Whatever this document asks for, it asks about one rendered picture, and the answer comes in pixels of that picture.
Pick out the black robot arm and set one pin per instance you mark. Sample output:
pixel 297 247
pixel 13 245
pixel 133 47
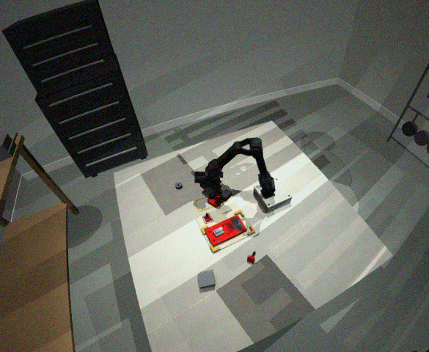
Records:
pixel 213 171

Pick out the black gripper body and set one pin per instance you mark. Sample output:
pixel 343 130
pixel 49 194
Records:
pixel 225 195

